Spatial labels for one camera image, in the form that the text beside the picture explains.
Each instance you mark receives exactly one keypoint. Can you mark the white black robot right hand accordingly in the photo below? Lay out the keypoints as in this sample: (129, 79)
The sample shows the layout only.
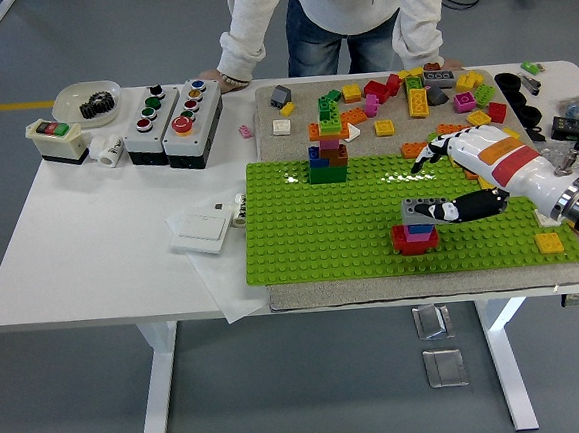
(511, 164)

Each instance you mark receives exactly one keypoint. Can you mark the person's right hand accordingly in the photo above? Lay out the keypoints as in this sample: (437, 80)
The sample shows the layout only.
(215, 76)

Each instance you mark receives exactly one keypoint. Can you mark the person's left hand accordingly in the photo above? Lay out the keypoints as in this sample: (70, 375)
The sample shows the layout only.
(445, 64)

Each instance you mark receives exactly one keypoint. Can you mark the red brick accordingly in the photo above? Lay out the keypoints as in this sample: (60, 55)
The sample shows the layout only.
(377, 90)
(394, 84)
(498, 111)
(399, 242)

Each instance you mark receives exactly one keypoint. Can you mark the light grey eight-stud brick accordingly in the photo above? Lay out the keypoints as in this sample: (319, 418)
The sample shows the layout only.
(410, 209)

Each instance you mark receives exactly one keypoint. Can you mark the person's left forearm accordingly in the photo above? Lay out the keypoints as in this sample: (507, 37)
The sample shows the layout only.
(420, 25)

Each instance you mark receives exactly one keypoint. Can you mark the person's right forearm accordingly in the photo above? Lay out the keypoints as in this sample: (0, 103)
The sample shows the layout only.
(242, 34)

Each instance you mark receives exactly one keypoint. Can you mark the brown brick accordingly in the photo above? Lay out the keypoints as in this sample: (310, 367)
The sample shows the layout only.
(338, 156)
(432, 67)

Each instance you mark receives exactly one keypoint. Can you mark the dark grey long brick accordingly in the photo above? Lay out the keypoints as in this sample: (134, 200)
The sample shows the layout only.
(439, 78)

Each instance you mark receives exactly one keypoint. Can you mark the dark grey slope brick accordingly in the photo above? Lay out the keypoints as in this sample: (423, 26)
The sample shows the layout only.
(280, 95)
(437, 94)

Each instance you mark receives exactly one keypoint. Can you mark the lime green brick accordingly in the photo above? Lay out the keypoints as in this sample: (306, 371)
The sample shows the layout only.
(485, 93)
(413, 83)
(330, 121)

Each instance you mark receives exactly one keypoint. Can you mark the magenta brick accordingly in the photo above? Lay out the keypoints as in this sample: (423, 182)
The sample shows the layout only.
(464, 101)

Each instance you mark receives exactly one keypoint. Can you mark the yellow long brick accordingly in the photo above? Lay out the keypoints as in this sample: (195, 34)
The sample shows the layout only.
(418, 102)

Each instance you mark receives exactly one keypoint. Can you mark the small pink brick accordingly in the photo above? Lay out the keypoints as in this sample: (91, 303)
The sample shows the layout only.
(245, 130)

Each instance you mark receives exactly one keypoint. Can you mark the small yellow brick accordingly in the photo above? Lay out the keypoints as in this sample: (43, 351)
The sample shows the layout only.
(287, 108)

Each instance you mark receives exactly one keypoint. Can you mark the white square brick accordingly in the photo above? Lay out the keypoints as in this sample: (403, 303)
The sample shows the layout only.
(281, 127)

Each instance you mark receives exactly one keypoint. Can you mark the white slope brick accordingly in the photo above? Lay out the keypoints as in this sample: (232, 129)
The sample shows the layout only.
(353, 131)

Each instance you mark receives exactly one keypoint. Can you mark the blue brick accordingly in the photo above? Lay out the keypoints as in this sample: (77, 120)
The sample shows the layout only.
(415, 228)
(316, 157)

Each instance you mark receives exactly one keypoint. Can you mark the orange flat brick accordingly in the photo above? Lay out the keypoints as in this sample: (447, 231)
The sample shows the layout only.
(328, 134)

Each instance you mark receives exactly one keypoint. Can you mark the dark green brick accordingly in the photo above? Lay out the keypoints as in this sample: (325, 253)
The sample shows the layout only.
(327, 174)

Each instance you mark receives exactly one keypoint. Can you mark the green studded baseplate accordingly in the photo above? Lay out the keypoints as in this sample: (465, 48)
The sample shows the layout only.
(321, 234)

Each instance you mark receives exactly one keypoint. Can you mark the clear plastic bag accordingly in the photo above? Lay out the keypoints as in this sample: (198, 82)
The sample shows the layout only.
(553, 153)

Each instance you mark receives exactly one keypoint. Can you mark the control box with emergency stop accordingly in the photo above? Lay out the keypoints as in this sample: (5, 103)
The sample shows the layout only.
(198, 143)

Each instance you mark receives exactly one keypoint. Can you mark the black electronic device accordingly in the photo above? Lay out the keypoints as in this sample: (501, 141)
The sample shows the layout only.
(571, 126)

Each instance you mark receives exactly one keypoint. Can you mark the silver hand tool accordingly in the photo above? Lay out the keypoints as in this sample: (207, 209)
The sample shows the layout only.
(531, 84)

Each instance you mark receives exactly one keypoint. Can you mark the control box with black knob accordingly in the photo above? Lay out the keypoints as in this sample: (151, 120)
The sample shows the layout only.
(155, 137)

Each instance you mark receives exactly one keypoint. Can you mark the black metal gear cluster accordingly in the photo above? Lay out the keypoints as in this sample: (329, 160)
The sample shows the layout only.
(95, 106)

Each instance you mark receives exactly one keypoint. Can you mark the white pipe tee fitting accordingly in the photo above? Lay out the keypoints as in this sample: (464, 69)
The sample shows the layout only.
(106, 150)

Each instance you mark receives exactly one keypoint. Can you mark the white printed tube fitting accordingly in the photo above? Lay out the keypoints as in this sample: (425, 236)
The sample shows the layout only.
(239, 213)

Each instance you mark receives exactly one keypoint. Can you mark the white bowl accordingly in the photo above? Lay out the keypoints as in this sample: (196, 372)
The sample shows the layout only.
(67, 106)

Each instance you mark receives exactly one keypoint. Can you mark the silver floor box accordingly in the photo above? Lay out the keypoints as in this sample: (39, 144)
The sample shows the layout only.
(446, 367)
(432, 320)

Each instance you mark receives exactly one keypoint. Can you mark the white table leg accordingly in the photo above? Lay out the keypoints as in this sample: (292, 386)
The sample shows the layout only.
(160, 387)
(506, 360)

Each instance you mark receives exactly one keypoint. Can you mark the white paper sheet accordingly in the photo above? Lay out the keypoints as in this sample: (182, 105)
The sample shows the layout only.
(229, 281)

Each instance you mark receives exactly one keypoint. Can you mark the white wall switch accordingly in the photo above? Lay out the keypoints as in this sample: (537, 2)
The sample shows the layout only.
(200, 231)

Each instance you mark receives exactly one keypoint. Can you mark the white switch red green rocker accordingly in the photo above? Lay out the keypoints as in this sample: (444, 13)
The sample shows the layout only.
(58, 144)

